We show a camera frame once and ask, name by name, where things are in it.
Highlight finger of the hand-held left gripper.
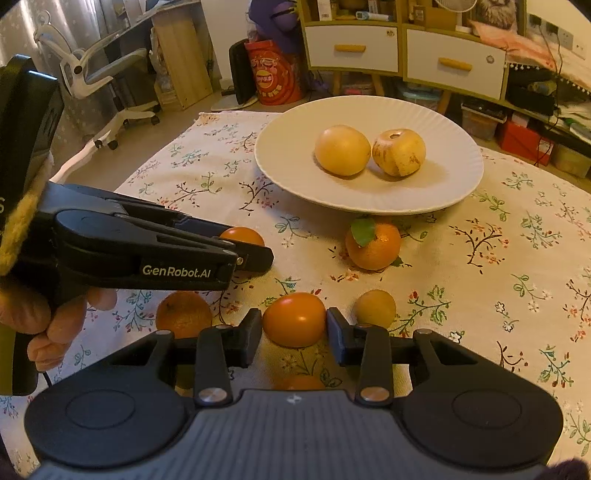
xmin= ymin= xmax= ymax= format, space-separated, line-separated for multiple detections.
xmin=210 ymin=236 xmax=274 ymax=274
xmin=172 ymin=215 xmax=235 ymax=241

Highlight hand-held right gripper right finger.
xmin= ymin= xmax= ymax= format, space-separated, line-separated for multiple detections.
xmin=326 ymin=307 xmax=488 ymax=403

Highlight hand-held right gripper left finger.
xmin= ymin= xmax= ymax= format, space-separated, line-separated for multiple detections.
xmin=108 ymin=308 xmax=264 ymax=408

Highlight orange mandarin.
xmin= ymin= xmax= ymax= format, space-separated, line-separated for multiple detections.
xmin=345 ymin=222 xmax=402 ymax=271
xmin=156 ymin=291 xmax=213 ymax=340
xmin=272 ymin=375 xmax=328 ymax=391
xmin=219 ymin=226 xmax=266 ymax=250

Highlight glossy orange persimmon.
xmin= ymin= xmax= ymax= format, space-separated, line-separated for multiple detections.
xmin=262 ymin=292 xmax=328 ymax=348

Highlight white ribbed plate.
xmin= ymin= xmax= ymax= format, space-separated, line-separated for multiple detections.
xmin=254 ymin=96 xmax=484 ymax=215

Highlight person's left hand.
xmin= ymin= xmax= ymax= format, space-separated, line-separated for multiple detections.
xmin=0 ymin=276 xmax=117 ymax=374

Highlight green leaf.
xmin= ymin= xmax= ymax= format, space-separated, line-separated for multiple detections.
xmin=351 ymin=218 xmax=377 ymax=247

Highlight floral tablecloth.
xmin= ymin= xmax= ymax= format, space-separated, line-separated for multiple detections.
xmin=0 ymin=110 xmax=591 ymax=467

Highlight pale yellow apple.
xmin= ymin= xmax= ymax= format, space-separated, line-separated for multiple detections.
xmin=315 ymin=126 xmax=372 ymax=177

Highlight black panel on grey base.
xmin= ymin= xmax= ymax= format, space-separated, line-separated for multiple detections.
xmin=210 ymin=39 xmax=260 ymax=112

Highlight red printed bag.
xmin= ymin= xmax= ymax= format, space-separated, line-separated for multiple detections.
xmin=245 ymin=39 xmax=305 ymax=106

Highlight light wooden desk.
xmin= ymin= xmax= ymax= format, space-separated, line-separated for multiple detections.
xmin=99 ymin=0 xmax=214 ymax=110

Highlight white office chair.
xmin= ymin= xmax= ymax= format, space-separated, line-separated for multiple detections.
xmin=34 ymin=21 xmax=161 ymax=151

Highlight blemished yellow apple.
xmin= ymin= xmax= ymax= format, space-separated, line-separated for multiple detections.
xmin=372 ymin=128 xmax=426 ymax=178

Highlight purple plush toy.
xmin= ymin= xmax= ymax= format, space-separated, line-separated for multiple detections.
xmin=249 ymin=0 xmax=303 ymax=54

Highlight clear storage box teal lid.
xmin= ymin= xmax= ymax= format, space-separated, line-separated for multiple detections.
xmin=399 ymin=83 xmax=444 ymax=112

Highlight yellow wooden cabinet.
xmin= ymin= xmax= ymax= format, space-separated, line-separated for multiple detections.
xmin=295 ymin=0 xmax=513 ymax=116

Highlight grey patterned curtain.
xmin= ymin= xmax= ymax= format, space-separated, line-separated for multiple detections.
xmin=0 ymin=0 xmax=153 ymax=153

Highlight red box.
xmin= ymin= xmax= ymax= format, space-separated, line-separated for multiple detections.
xmin=499 ymin=119 xmax=555 ymax=167

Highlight white fan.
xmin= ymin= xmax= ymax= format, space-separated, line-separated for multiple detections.
xmin=434 ymin=0 xmax=478 ymax=14

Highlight stack of folded cloths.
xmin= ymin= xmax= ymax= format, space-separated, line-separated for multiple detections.
xmin=551 ymin=78 xmax=591 ymax=134

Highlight pink cloth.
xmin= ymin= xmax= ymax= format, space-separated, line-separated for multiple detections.
xmin=471 ymin=21 xmax=561 ymax=70

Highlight cat picture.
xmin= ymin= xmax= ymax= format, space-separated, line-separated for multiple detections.
xmin=471 ymin=0 xmax=527 ymax=33

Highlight white drawer wooden handle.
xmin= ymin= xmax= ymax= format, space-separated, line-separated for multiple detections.
xmin=405 ymin=28 xmax=508 ymax=101
xmin=305 ymin=24 xmax=400 ymax=75

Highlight wall power socket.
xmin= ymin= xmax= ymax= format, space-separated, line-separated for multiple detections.
xmin=529 ymin=14 xmax=558 ymax=37

